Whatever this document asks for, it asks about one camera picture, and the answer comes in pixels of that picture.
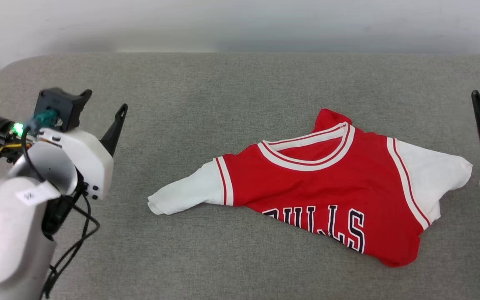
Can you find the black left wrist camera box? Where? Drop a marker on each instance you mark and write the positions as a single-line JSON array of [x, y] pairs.
[[61, 104]]

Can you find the red white Bulls jersey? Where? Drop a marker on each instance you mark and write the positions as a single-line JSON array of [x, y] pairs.
[[327, 187]]

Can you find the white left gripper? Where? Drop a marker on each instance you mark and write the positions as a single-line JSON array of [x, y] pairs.
[[92, 166]]

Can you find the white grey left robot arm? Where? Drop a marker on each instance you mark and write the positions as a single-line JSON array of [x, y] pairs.
[[6, 241]]

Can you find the white paper label tag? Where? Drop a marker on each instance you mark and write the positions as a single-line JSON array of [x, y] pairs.
[[36, 193]]

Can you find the grey fabric sofa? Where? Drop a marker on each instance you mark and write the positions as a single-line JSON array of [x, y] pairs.
[[223, 104]]

